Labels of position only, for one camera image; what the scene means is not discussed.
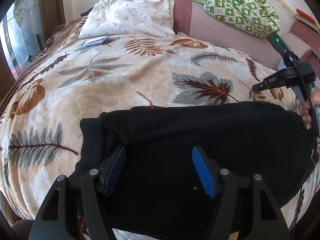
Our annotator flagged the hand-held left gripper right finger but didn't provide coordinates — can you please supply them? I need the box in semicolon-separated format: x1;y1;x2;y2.
192;145;292;240

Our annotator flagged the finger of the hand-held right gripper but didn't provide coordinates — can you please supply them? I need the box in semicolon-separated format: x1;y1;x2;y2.
252;74;288;92

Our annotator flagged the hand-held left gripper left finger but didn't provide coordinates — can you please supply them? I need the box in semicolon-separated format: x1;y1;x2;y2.
28;145;127;240

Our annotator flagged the person's right hand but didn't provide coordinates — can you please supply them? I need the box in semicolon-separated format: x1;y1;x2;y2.
295;86;320;130

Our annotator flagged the stack of books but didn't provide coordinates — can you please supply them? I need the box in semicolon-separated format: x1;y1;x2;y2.
295;8;320;34

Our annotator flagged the pink padded sofa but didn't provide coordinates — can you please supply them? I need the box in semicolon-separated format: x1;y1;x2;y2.
173;0;320;80

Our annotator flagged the leaf-print fleece blanket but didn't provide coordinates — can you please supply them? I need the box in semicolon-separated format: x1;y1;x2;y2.
0;35;320;240

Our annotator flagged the green patterned quilt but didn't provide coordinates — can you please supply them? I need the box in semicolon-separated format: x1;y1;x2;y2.
179;0;280;38

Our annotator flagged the small blue-white paper packet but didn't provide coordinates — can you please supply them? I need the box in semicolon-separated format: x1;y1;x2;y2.
81;35;109;48

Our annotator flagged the white twig-print pillow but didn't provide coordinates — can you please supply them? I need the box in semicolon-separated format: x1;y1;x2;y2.
78;0;175;39

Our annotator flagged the stained glass window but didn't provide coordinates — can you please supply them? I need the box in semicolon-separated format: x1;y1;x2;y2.
0;0;48;78

